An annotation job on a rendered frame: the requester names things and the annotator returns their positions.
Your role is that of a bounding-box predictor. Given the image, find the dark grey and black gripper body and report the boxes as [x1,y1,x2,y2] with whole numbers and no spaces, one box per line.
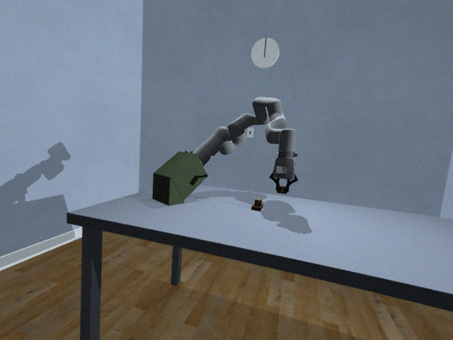
[273,157,296,179]

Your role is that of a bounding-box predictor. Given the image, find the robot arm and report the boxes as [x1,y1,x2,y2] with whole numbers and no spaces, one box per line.
[185,97,297,166]

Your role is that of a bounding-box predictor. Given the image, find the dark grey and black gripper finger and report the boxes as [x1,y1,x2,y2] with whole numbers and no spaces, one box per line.
[285,174,298,194]
[270,172,280,193]

